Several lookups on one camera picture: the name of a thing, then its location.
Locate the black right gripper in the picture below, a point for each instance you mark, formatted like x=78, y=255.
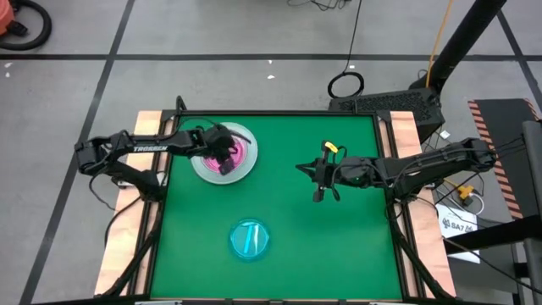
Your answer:
x=324, y=186

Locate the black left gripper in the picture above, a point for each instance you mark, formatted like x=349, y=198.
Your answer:
x=203, y=142

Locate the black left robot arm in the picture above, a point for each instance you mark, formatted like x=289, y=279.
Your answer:
x=148, y=148

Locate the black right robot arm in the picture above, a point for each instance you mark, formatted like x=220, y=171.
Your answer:
x=432, y=163

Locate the large pale green plate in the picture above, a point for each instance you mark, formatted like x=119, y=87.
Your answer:
x=254, y=156

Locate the transparent blue plastic plate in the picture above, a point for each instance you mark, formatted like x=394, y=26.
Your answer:
x=249, y=254

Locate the black perforated computer case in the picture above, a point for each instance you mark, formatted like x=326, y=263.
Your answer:
x=394, y=103

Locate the small white card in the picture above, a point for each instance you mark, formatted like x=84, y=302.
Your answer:
x=445, y=134

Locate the wooden table side board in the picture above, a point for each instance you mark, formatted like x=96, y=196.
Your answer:
x=432, y=262
x=123, y=254

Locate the yellow power plug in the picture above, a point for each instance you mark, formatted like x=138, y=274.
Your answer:
x=466, y=192

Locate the white printed paper sheet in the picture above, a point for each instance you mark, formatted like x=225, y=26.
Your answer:
x=459, y=226

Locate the black mat with hazard stripes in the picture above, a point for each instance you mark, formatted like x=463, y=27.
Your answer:
x=504, y=127

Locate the black floor beam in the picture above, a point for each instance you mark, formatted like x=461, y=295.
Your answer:
x=499, y=235

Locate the black round pole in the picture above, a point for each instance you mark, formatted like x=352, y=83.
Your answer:
x=466, y=38

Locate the orange vacuum cleaner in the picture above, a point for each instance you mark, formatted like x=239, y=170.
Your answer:
x=5, y=17

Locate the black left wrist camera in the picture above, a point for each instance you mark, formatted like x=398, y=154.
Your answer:
x=218, y=137

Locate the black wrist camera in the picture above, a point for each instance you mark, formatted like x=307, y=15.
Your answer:
x=218, y=137
x=351, y=169

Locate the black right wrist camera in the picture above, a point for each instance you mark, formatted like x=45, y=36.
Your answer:
x=351, y=169

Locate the black table frame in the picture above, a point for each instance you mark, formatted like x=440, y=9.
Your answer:
x=296, y=112

